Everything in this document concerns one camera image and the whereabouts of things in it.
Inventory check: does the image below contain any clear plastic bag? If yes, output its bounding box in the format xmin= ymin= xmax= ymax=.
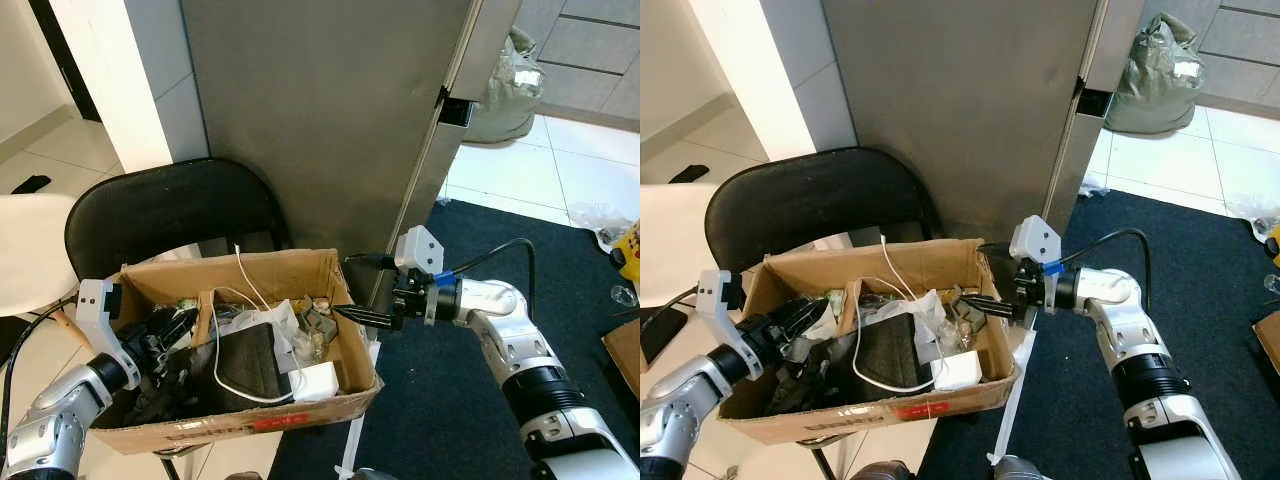
xmin=214 ymin=298 xmax=305 ymax=346
xmin=856 ymin=288 xmax=946 ymax=337

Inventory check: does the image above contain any black fabric pouch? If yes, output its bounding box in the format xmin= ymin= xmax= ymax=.
xmin=215 ymin=322 xmax=297 ymax=401
xmin=855 ymin=312 xmax=937 ymax=391

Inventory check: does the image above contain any white power adapter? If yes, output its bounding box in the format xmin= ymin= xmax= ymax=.
xmin=289 ymin=361 xmax=342 ymax=404
xmin=930 ymin=349 xmax=984 ymax=392

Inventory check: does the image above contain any white pole with grey end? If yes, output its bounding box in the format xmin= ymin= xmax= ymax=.
xmin=335 ymin=335 xmax=393 ymax=480
xmin=985 ymin=328 xmax=1043 ymax=480

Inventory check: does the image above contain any cardboard box with red label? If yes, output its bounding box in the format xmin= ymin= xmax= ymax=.
xmin=88 ymin=248 xmax=384 ymax=457
xmin=718 ymin=238 xmax=1022 ymax=447

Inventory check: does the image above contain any black chair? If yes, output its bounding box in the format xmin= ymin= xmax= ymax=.
xmin=65 ymin=157 xmax=293 ymax=480
xmin=705 ymin=148 xmax=941 ymax=480

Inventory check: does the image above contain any dark carpet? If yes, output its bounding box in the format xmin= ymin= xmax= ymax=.
xmin=270 ymin=198 xmax=641 ymax=480
xmin=915 ymin=188 xmax=1280 ymax=480

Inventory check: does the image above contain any grey door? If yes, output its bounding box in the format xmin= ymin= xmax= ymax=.
xmin=180 ymin=0 xmax=523 ymax=293
xmin=820 ymin=0 xmax=1149 ymax=249

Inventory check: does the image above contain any small brown cardboard box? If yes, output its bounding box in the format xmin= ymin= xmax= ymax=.
xmin=1252 ymin=310 xmax=1280 ymax=377
xmin=600 ymin=318 xmax=641 ymax=401

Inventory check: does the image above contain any black door latch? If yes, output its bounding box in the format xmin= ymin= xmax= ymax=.
xmin=437 ymin=88 xmax=474 ymax=129
xmin=1075 ymin=80 xmax=1114 ymax=120

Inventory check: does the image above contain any clear crumpled plastic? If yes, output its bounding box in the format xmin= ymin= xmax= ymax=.
xmin=568 ymin=200 xmax=633 ymax=243
xmin=1225 ymin=190 xmax=1280 ymax=237

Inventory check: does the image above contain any grey-green filled bag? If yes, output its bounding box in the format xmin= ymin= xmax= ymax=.
xmin=1104 ymin=12 xmax=1207 ymax=136
xmin=462 ymin=25 xmax=547 ymax=146

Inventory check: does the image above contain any white cable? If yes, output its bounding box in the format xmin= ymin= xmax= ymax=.
xmin=850 ymin=235 xmax=943 ymax=394
xmin=208 ymin=245 xmax=303 ymax=406

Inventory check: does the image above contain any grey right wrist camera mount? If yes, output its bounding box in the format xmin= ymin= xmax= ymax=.
xmin=392 ymin=226 xmax=446 ymax=329
xmin=1008 ymin=214 xmax=1064 ymax=316

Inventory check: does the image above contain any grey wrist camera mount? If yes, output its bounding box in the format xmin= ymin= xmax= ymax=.
xmin=696 ymin=268 xmax=753 ymax=353
xmin=1008 ymin=214 xmax=1064 ymax=316
xmin=74 ymin=278 xmax=139 ymax=366
xmin=392 ymin=226 xmax=446 ymax=329

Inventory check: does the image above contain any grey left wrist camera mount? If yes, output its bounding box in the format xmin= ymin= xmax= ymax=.
xmin=696 ymin=268 xmax=753 ymax=353
xmin=74 ymin=278 xmax=139 ymax=366

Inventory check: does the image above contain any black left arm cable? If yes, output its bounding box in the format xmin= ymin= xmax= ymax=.
xmin=640 ymin=285 xmax=701 ymax=323
xmin=0 ymin=298 xmax=81 ymax=441

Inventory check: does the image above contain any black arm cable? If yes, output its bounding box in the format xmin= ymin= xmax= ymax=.
xmin=0 ymin=298 xmax=81 ymax=441
xmin=640 ymin=285 xmax=701 ymax=323
xmin=1055 ymin=228 xmax=1153 ymax=313
xmin=440 ymin=237 xmax=538 ymax=323

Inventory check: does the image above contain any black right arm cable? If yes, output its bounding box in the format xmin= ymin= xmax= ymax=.
xmin=1055 ymin=228 xmax=1153 ymax=313
xmin=440 ymin=237 xmax=538 ymax=323

